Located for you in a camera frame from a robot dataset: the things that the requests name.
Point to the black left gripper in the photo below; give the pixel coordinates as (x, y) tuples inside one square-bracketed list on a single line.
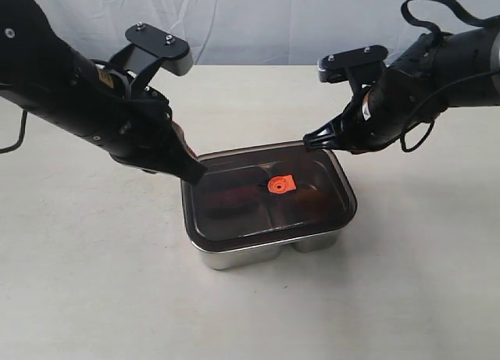
[(159, 142)]

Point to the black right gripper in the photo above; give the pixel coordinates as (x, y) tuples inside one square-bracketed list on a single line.
[(352, 130)]

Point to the dark lid with orange seal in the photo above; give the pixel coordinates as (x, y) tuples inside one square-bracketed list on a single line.
[(280, 170)]

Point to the yellow cheese wedge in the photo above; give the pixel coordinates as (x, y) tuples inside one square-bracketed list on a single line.
[(311, 199)]

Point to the red sausage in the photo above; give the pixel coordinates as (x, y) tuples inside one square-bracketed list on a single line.
[(235, 197)]

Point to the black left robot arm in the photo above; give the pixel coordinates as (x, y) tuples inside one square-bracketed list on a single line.
[(108, 103)]

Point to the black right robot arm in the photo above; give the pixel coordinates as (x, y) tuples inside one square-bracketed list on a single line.
[(439, 71)]

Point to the blue-grey backdrop cloth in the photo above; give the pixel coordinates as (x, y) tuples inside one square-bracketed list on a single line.
[(253, 32)]

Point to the steel two-compartment lunch box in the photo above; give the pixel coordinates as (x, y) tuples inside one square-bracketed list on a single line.
[(252, 250)]

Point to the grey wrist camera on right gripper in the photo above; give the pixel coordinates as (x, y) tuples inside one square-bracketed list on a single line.
[(363, 65)]

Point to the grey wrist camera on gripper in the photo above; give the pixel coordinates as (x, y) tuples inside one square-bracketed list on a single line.
[(152, 45), (363, 65)]

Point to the grey wrist camera on left gripper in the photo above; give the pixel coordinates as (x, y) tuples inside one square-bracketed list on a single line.
[(152, 45)]

